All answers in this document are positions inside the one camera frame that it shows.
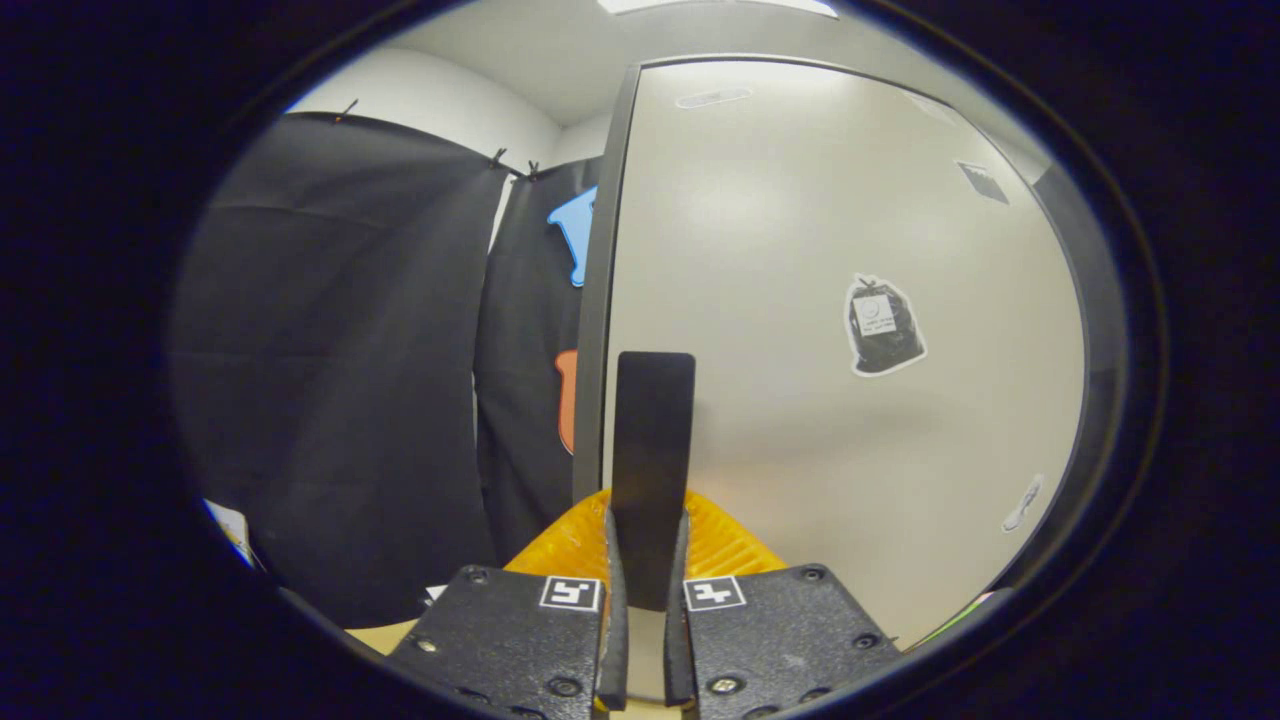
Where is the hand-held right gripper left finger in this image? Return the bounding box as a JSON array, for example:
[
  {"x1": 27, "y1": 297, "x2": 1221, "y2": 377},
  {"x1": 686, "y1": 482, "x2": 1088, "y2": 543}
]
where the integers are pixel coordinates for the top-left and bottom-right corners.
[{"x1": 385, "y1": 490, "x2": 631, "y2": 720}]

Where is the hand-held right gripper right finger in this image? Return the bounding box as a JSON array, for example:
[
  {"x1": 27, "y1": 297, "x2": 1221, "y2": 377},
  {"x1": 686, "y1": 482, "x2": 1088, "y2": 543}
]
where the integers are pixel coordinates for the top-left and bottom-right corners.
[{"x1": 663, "y1": 490, "x2": 906, "y2": 720}]

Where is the beige cabinet door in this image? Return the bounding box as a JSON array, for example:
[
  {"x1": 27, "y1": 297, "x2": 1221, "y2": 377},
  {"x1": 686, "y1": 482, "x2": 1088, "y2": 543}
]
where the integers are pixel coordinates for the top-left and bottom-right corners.
[{"x1": 600, "y1": 60, "x2": 1088, "y2": 651}]

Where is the black cabinet door handle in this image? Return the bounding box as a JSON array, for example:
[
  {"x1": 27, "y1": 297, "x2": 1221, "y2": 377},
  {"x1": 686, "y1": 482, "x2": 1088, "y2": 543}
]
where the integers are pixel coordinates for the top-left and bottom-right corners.
[{"x1": 610, "y1": 351, "x2": 697, "y2": 612}]

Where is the black backdrop cloth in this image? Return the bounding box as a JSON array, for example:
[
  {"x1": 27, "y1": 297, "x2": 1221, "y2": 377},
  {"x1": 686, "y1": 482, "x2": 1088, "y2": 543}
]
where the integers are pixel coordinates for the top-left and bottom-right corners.
[{"x1": 168, "y1": 112, "x2": 603, "y2": 631}]

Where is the large ceiling light panel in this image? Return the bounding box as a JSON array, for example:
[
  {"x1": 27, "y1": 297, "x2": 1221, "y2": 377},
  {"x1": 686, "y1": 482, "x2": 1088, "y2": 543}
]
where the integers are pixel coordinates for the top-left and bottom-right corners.
[{"x1": 598, "y1": 0, "x2": 841, "y2": 19}]

